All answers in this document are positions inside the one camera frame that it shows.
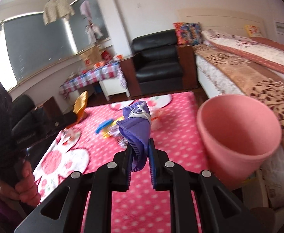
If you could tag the white side cabinet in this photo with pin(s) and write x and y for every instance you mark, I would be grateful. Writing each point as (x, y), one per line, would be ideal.
(112, 86)

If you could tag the purple face mask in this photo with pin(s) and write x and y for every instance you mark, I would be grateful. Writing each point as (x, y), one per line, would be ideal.
(135, 128)

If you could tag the colourful patterned cushion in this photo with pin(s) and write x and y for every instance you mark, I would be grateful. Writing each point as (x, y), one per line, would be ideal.
(188, 33)

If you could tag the bed with white frame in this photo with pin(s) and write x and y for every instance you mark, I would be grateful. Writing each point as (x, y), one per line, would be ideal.
(270, 174)

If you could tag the black leather armchair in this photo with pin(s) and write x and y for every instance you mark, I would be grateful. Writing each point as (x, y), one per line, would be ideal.
(156, 62)

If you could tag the coat stand with clothes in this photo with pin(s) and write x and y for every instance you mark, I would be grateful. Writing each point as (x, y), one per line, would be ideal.
(93, 31)

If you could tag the pink plastic trash bin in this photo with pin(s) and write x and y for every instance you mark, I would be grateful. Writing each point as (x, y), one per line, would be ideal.
(239, 134)

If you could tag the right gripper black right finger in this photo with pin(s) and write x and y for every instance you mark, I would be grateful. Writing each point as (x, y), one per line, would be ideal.
(199, 202)

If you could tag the brown paper bag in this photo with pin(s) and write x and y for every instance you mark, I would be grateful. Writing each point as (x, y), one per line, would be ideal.
(91, 56)

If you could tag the brown leaf pattern blanket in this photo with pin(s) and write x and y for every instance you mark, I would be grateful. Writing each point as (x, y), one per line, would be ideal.
(232, 74)

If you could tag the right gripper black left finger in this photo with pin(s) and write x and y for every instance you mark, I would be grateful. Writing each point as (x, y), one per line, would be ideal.
(82, 202)

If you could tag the yellow patterned pillow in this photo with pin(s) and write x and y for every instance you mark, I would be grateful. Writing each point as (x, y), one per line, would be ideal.
(253, 31)

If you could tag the person's left hand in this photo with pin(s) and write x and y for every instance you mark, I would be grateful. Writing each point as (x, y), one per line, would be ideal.
(25, 191)

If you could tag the yellow crumpled wrapper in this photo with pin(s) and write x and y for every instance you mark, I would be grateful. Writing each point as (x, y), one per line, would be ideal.
(113, 130)

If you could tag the hanging cream knitted sweater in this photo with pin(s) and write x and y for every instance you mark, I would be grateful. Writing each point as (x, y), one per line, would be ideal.
(57, 9)

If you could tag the white floral red-trim quilt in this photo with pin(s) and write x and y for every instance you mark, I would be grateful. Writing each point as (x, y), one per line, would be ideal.
(261, 50)

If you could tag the clear plastic snack wrapper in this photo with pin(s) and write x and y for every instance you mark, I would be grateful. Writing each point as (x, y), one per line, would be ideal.
(70, 137)

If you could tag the red box on table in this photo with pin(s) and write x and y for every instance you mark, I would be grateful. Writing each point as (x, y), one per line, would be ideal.
(106, 56)

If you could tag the checkered cloth covered table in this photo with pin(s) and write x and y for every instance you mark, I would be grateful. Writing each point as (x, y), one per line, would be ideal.
(109, 71)

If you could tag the black sofa at left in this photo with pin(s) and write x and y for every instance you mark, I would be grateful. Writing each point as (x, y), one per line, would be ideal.
(32, 124)

